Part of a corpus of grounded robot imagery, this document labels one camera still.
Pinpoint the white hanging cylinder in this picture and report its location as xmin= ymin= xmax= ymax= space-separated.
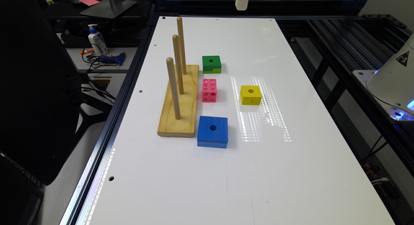
xmin=235 ymin=0 xmax=249 ymax=11

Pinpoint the wooden peg base board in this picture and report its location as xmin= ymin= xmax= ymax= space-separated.
xmin=157 ymin=65 xmax=199 ymax=138

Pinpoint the black office chair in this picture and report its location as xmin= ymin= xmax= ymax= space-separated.
xmin=1 ymin=0 xmax=111 ymax=185

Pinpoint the rear wooden peg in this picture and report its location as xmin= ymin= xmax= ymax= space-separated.
xmin=177 ymin=17 xmax=187 ymax=75

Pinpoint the blue block with hole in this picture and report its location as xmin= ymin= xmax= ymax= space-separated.
xmin=197 ymin=116 xmax=228 ymax=149

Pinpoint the black cable bundle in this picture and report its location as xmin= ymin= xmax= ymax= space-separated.
xmin=81 ymin=45 xmax=104 ymax=70

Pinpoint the middle wooden peg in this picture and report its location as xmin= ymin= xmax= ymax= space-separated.
xmin=172 ymin=34 xmax=184 ymax=94

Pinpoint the front wooden peg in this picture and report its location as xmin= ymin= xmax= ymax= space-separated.
xmin=166 ymin=57 xmax=181 ymax=120

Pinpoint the blue glue gun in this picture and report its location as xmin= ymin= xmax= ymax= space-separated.
xmin=100 ymin=52 xmax=126 ymax=66

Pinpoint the pink linking cube block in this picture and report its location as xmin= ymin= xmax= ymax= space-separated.
xmin=202 ymin=79 xmax=217 ymax=103

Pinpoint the wooden peg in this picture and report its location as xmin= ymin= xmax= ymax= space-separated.
xmin=166 ymin=57 xmax=181 ymax=120
xmin=177 ymin=17 xmax=187 ymax=75
xmin=172 ymin=34 xmax=184 ymax=94

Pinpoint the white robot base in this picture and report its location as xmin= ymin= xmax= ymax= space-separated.
xmin=353 ymin=36 xmax=413 ymax=122

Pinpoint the yellow block with hole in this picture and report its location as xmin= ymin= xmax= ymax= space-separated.
xmin=240 ymin=85 xmax=262 ymax=105

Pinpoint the white lotion pump bottle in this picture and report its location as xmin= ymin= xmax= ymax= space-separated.
xmin=88 ymin=24 xmax=108 ymax=56

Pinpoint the green block with hole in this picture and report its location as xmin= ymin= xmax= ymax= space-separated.
xmin=202 ymin=56 xmax=222 ymax=74

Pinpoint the pink sticky note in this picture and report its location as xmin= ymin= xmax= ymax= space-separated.
xmin=80 ymin=0 xmax=100 ymax=6

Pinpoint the grey monitor stand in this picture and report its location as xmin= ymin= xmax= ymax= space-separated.
xmin=80 ymin=0 xmax=136 ymax=19

